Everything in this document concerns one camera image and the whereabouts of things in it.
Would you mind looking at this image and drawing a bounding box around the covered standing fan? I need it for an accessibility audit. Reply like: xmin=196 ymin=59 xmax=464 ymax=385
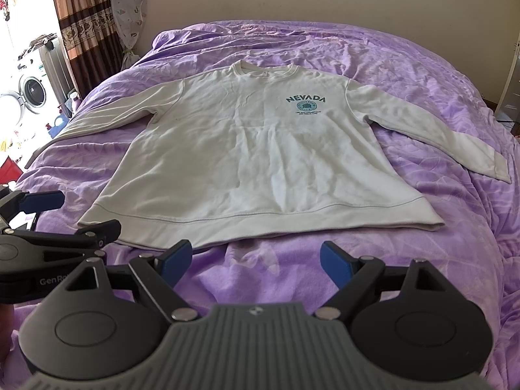
xmin=110 ymin=0 xmax=147 ymax=71

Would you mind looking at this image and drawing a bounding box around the white Nevada sweatshirt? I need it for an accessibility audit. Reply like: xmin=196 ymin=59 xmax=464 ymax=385
xmin=61 ymin=61 xmax=510 ymax=249

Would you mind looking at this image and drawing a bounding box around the brown patterned curtain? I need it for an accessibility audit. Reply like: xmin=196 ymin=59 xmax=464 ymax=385
xmin=54 ymin=0 xmax=123 ymax=98

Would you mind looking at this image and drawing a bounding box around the red object by bed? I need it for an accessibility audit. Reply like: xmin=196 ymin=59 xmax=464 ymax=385
xmin=0 ymin=156 xmax=23 ymax=185

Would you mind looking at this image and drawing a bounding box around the grey suitcase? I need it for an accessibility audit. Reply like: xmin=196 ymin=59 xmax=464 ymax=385
xmin=39 ymin=34 xmax=75 ymax=105

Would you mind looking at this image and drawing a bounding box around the white washing machine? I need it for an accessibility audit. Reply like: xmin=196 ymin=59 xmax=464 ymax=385
xmin=0 ymin=64 xmax=52 ymax=139

